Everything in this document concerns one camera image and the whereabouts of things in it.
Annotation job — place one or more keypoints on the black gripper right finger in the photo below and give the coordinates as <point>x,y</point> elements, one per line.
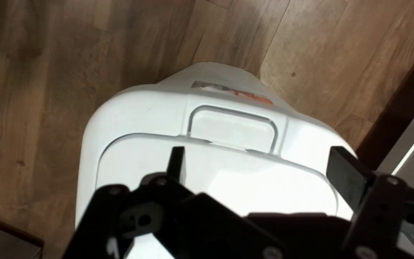
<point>348,172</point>

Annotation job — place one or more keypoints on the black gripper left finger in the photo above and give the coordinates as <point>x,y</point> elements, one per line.
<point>175,162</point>

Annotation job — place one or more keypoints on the white plastic bin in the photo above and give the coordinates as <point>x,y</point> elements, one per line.
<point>135,119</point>

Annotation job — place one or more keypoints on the white bin push button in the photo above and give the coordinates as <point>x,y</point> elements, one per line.
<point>230,129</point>

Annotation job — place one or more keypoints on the white bin lid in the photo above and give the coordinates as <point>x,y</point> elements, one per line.
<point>244,181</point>

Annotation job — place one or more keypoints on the red grey bin label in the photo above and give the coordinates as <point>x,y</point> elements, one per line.
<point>236,92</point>

